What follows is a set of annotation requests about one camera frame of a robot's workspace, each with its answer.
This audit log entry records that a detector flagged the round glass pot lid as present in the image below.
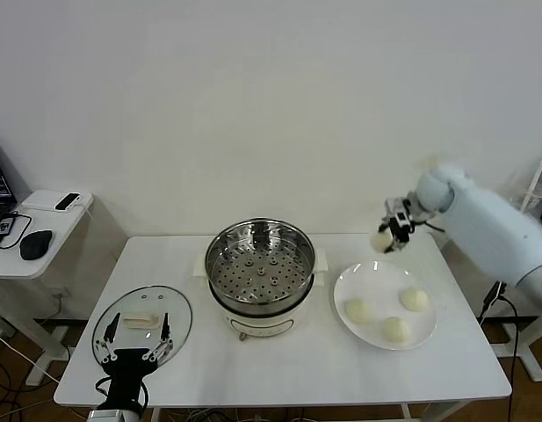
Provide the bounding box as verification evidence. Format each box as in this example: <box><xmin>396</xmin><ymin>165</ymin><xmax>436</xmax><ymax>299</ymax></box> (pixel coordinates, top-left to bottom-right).
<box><xmin>90</xmin><ymin>285</ymin><xmax>195</xmax><ymax>366</ymax></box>

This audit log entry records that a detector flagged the black and white phone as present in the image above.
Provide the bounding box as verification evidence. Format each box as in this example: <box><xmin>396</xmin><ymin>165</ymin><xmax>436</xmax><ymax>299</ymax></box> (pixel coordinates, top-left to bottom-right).
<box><xmin>54</xmin><ymin>192</ymin><xmax>83</xmax><ymax>212</ymax></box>

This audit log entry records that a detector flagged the white round plate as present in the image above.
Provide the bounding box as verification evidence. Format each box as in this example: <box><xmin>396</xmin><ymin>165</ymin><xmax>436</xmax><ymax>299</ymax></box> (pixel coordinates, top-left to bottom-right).
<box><xmin>333</xmin><ymin>262</ymin><xmax>438</xmax><ymax>352</ymax></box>

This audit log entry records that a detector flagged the white side table with cup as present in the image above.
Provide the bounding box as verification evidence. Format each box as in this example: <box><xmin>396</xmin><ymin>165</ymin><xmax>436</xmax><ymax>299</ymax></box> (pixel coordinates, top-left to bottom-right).
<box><xmin>441</xmin><ymin>204</ymin><xmax>542</xmax><ymax>383</ymax></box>

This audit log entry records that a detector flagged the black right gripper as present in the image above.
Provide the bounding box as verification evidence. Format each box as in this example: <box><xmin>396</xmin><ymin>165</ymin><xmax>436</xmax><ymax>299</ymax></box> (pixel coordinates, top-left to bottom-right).
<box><xmin>378</xmin><ymin>210</ymin><xmax>416</xmax><ymax>255</ymax></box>

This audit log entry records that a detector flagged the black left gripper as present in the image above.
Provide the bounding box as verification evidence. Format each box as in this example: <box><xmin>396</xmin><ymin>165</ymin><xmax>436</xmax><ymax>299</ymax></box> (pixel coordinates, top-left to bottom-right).
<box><xmin>92</xmin><ymin>311</ymin><xmax>175</xmax><ymax>412</ymax></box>

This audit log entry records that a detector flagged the black power cable with plug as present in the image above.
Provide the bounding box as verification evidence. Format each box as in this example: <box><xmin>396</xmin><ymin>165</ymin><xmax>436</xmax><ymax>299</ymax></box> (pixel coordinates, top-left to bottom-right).
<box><xmin>479</xmin><ymin>280</ymin><xmax>520</xmax><ymax>422</ymax></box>

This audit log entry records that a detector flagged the white electric cooker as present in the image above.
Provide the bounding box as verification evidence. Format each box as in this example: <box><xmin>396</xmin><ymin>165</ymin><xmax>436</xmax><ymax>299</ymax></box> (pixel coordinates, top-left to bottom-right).
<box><xmin>192</xmin><ymin>248</ymin><xmax>331</xmax><ymax>342</ymax></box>

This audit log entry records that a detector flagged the steel steamer basket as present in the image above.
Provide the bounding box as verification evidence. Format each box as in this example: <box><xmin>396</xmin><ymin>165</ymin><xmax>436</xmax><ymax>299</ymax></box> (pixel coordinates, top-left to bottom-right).
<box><xmin>204</xmin><ymin>218</ymin><xmax>318</xmax><ymax>317</ymax></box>

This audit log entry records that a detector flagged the clear plastic drink cup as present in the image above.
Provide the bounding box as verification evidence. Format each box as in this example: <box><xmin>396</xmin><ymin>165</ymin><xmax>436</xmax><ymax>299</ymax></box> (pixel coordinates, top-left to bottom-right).
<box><xmin>523</xmin><ymin>183</ymin><xmax>542</xmax><ymax>212</ymax></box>

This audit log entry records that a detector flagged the plastic cup with straw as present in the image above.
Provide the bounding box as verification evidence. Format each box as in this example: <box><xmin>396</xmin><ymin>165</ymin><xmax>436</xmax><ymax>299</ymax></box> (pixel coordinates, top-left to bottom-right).
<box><xmin>527</xmin><ymin>158</ymin><xmax>542</xmax><ymax>199</ymax></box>

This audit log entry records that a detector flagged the white steamed baozi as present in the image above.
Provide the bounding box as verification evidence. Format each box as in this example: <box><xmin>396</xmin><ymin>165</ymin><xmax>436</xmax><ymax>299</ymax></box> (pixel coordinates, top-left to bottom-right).
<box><xmin>370</xmin><ymin>231</ymin><xmax>394</xmax><ymax>254</ymax></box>
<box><xmin>343</xmin><ymin>298</ymin><xmax>372</xmax><ymax>325</ymax></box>
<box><xmin>400</xmin><ymin>287</ymin><xmax>430</xmax><ymax>314</ymax></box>
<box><xmin>380</xmin><ymin>316</ymin><xmax>412</xmax><ymax>343</ymax></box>

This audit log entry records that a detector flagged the small adapter with black cable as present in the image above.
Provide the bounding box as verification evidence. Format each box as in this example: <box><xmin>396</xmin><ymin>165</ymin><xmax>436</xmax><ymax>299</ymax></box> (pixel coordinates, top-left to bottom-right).
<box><xmin>0</xmin><ymin>210</ymin><xmax>33</xmax><ymax>251</ymax></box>

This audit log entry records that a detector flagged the white floor cable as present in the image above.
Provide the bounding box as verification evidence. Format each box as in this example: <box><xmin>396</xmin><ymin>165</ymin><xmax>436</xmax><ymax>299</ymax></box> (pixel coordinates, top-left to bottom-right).
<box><xmin>0</xmin><ymin>327</ymin><xmax>63</xmax><ymax>383</ymax></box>

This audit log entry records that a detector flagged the flat white box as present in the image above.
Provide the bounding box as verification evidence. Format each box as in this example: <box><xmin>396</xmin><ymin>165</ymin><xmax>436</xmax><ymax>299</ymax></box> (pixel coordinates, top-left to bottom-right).
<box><xmin>22</xmin><ymin>189</ymin><xmax>95</xmax><ymax>214</ymax></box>

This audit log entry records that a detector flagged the black computer mouse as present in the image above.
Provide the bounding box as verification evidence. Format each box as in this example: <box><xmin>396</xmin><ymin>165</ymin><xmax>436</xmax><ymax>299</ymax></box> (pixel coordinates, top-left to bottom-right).
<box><xmin>18</xmin><ymin>229</ymin><xmax>54</xmax><ymax>260</ymax></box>

